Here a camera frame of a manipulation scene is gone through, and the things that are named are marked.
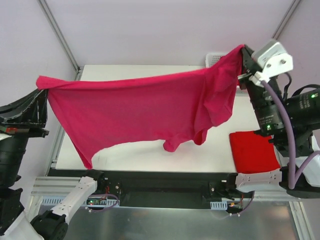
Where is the folded red t shirt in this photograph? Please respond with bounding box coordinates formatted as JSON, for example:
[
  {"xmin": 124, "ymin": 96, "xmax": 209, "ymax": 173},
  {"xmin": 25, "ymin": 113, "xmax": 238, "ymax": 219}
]
[{"xmin": 229, "ymin": 131, "xmax": 281, "ymax": 174}]

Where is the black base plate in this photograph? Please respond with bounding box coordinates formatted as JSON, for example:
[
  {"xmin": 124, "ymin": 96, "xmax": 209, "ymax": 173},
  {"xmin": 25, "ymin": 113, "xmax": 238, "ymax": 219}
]
[{"xmin": 75, "ymin": 168, "xmax": 287, "ymax": 210}]

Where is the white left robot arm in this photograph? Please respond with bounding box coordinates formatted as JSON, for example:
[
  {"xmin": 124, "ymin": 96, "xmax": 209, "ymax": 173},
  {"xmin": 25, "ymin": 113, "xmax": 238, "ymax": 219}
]
[{"xmin": 0, "ymin": 89, "xmax": 106, "ymax": 240}]

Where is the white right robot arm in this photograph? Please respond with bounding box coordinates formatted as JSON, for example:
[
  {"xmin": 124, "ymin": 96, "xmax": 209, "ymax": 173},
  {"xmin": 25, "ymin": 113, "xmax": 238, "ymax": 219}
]
[{"xmin": 238, "ymin": 40, "xmax": 320, "ymax": 199}]

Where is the pink t shirt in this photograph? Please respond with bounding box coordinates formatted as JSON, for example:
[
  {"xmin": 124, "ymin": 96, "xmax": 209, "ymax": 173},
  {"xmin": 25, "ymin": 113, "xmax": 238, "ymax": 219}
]
[{"xmin": 36, "ymin": 45, "xmax": 243, "ymax": 169}]

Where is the aluminium frame rail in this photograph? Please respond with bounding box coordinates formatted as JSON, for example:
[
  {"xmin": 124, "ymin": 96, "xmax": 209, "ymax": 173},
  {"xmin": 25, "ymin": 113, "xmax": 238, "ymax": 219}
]
[{"xmin": 31, "ymin": 176, "xmax": 302, "ymax": 209}]

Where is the white plastic laundry basket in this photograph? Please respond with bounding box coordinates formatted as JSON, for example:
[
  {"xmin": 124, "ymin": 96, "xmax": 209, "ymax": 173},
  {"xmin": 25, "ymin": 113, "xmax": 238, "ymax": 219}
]
[{"xmin": 205, "ymin": 52, "xmax": 227, "ymax": 68}]

